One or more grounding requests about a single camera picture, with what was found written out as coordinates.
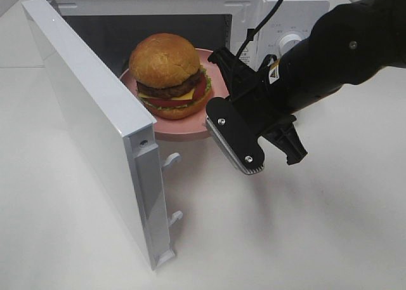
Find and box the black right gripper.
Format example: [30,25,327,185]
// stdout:
[206,48,308,175]

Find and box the pink speckled plate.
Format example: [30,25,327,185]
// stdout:
[119,47,230,142]

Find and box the toy burger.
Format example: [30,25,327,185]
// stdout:
[128,33,212,120]

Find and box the white microwave door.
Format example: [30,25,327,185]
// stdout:
[22,0,183,269]

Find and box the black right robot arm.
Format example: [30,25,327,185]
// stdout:
[206,0,405,175]

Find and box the warning sticker with QR code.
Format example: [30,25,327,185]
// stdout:
[239,47,251,65]

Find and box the upper white microwave knob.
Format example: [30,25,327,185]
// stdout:
[278,32,302,56]

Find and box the white microwave oven body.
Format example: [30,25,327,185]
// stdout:
[23,0,276,119]

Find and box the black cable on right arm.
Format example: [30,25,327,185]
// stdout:
[233,0,293,62]

